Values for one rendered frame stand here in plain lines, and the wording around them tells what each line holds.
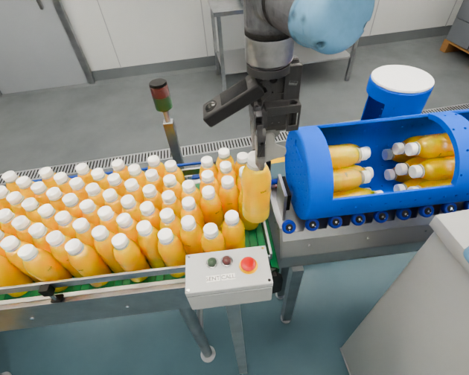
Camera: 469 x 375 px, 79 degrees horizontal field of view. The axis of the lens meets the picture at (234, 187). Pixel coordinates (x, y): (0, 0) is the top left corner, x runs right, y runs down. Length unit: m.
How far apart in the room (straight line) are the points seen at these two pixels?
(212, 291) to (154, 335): 1.21
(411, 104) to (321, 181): 0.90
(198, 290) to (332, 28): 0.56
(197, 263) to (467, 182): 0.76
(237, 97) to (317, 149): 0.36
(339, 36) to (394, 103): 1.25
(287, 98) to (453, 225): 0.51
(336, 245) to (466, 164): 0.43
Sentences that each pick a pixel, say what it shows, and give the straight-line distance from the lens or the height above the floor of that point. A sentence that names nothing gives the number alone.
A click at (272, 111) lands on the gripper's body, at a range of 0.50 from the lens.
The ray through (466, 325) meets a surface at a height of 0.99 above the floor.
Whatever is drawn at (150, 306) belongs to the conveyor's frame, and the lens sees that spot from 1.05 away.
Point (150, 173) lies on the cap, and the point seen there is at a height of 1.09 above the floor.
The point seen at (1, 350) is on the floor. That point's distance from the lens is 2.26.
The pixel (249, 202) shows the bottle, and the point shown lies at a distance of 0.66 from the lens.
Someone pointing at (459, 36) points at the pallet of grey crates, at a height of 0.24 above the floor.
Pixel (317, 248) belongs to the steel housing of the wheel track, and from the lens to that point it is 1.02.
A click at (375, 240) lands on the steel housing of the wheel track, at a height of 0.86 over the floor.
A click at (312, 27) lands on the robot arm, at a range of 0.33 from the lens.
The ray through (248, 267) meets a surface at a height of 1.11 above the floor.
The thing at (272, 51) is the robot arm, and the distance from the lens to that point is 0.45.
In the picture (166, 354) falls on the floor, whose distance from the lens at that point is 1.82.
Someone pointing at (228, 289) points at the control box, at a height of 1.09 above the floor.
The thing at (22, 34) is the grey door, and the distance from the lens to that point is 4.43.
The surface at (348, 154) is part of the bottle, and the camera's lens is 0.88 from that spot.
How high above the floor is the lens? 1.72
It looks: 47 degrees down
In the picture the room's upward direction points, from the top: 5 degrees counter-clockwise
